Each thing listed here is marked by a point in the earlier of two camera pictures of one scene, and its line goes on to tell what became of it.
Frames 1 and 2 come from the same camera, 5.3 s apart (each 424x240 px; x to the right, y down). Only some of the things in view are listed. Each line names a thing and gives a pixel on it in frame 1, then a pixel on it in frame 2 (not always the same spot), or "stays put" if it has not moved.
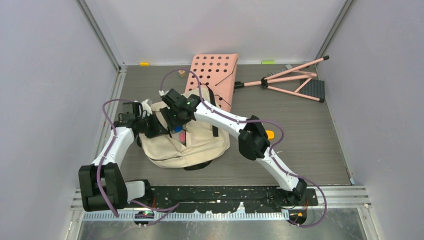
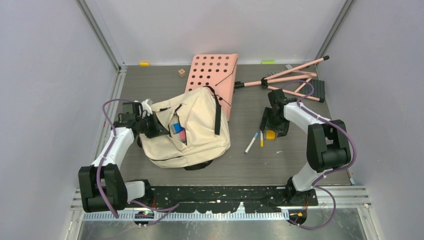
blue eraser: (178, 128) stays put
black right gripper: (167, 112) → (267, 112)
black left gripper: (157, 129) stays put
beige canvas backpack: (189, 146) stays put
